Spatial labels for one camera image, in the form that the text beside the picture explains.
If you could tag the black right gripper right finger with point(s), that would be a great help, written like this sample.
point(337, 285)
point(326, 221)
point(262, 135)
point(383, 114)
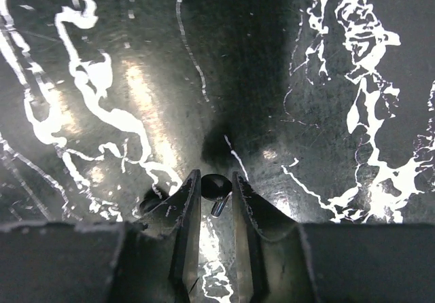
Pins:
point(281, 260)

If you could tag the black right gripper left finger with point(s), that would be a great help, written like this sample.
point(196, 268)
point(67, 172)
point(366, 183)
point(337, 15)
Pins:
point(154, 259)

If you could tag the black wireless earbud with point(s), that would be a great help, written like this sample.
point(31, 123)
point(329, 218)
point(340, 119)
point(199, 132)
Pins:
point(217, 189)

